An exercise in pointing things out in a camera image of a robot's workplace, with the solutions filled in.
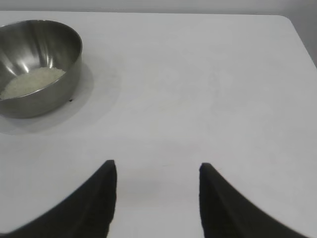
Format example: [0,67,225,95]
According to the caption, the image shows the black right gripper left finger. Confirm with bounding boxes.
[0,160,117,238]

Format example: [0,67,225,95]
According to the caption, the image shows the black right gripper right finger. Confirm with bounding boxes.
[199,162,317,238]

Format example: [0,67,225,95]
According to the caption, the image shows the white rice grains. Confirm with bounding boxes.
[0,67,67,100]

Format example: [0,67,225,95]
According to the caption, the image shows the stainless steel mixing bowl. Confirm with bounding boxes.
[0,20,83,119]

